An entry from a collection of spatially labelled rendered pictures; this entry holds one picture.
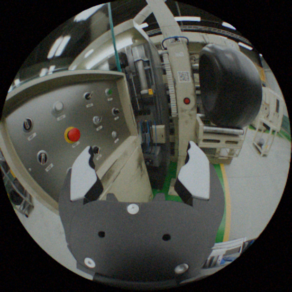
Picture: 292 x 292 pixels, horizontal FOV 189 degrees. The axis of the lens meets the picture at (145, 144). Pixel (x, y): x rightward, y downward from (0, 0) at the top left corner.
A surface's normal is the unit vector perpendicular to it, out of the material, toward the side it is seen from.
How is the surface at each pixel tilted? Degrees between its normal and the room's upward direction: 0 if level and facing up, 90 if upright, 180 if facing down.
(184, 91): 90
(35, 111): 90
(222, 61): 75
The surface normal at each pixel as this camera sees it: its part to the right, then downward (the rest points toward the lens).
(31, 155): 0.92, 0.04
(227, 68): -0.90, 0.22
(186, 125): -0.36, 0.54
